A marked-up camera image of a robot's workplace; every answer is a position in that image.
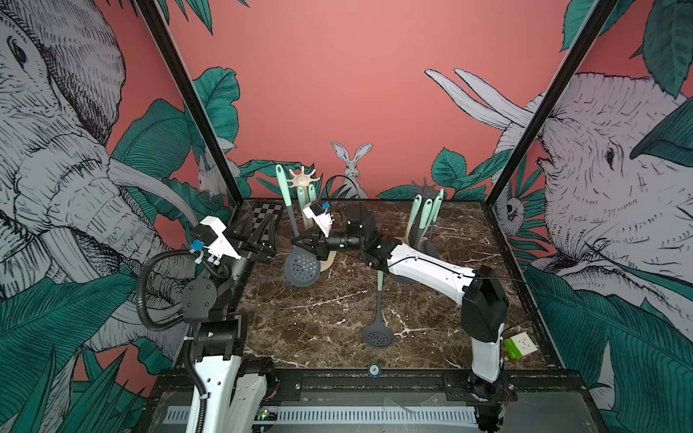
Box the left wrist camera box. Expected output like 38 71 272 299
189 216 241 265

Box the black front rail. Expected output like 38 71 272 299
153 367 591 404

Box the white perforated vent strip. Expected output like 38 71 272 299
161 405 480 426

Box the checkerboard calibration board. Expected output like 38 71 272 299
247 200 285 236

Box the beige utensil rack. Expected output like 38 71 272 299
286 167 337 274

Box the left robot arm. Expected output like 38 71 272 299
135 211 277 432

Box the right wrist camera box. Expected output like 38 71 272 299
302 202 334 236

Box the small round rail knob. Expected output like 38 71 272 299
368 364 381 377

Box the beige skimmer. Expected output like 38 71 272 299
308 183 337 272
296 186 310 229
422 191 444 239
401 194 422 245

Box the right black frame post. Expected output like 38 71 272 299
485 0 618 207

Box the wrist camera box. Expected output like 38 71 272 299
302 202 334 236
189 216 241 265

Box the green white cube object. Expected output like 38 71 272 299
505 332 539 359

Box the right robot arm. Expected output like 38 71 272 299
285 202 509 401

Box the dark grey utensil rack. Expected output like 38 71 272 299
397 176 446 285

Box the black frame post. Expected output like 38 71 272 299
135 0 244 206
485 0 618 207

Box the left black frame post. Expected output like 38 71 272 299
135 0 244 206

